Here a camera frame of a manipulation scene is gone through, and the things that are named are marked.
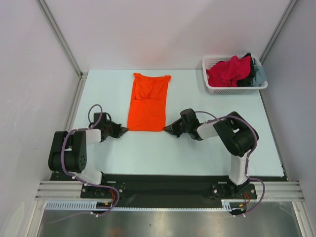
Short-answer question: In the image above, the orange t-shirt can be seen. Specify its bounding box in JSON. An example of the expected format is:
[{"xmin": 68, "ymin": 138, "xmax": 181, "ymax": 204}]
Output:
[{"xmin": 127, "ymin": 73, "xmax": 171, "ymax": 132}]

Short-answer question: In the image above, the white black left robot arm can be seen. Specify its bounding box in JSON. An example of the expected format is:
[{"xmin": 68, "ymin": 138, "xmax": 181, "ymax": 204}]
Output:
[{"xmin": 48, "ymin": 112, "xmax": 128, "ymax": 198}]

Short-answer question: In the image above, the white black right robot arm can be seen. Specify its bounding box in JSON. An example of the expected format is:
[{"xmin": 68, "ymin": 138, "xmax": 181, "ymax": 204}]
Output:
[{"xmin": 163, "ymin": 109, "xmax": 259, "ymax": 199}]

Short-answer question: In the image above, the magenta t-shirt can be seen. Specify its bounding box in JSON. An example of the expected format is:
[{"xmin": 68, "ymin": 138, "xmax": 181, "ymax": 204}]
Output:
[{"xmin": 206, "ymin": 55, "xmax": 249, "ymax": 87}]

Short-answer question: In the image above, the white perforated laundry basket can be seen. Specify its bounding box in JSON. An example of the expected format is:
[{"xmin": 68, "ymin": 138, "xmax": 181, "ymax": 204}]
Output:
[{"xmin": 202, "ymin": 53, "xmax": 268, "ymax": 95}]

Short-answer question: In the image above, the black t-shirt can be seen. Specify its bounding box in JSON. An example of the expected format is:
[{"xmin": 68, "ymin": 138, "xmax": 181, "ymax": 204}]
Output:
[{"xmin": 237, "ymin": 52, "xmax": 255, "ymax": 87}]

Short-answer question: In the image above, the grey blue t-shirt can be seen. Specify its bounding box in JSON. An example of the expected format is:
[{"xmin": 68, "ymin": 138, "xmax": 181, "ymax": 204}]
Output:
[{"xmin": 250, "ymin": 58, "xmax": 267, "ymax": 87}]

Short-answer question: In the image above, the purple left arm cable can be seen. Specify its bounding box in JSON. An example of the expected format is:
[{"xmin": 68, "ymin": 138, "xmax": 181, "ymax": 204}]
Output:
[{"xmin": 48, "ymin": 104, "xmax": 120, "ymax": 224}]

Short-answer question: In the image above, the aluminium left side rail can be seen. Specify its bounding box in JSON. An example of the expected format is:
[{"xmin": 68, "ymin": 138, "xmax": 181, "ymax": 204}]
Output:
[{"xmin": 54, "ymin": 71, "xmax": 89, "ymax": 172}]

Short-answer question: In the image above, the black front mounting rail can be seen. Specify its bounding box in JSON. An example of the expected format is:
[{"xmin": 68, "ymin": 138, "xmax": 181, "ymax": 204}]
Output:
[{"xmin": 50, "ymin": 173, "xmax": 286, "ymax": 209}]

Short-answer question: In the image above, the white slotted cable duct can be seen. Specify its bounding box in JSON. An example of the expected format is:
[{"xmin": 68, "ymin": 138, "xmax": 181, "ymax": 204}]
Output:
[{"xmin": 45, "ymin": 199, "xmax": 247, "ymax": 212}]

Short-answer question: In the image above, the aluminium front frame rail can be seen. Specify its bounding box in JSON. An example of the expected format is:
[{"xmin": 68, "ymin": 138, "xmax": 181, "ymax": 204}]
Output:
[{"xmin": 35, "ymin": 181, "xmax": 305, "ymax": 202}]

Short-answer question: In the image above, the aluminium left corner post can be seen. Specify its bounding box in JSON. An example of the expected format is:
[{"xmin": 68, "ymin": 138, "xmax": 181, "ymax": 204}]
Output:
[{"xmin": 36, "ymin": 0, "xmax": 82, "ymax": 78}]

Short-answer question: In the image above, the aluminium corner post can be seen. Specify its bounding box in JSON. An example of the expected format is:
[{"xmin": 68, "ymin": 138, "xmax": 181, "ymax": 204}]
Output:
[
  {"xmin": 36, "ymin": 0, "xmax": 82, "ymax": 78},
  {"xmin": 259, "ymin": 0, "xmax": 299, "ymax": 64}
]

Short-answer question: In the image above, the aluminium right corner post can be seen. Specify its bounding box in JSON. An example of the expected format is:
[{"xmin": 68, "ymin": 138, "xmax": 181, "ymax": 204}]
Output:
[{"xmin": 259, "ymin": 0, "xmax": 299, "ymax": 64}]

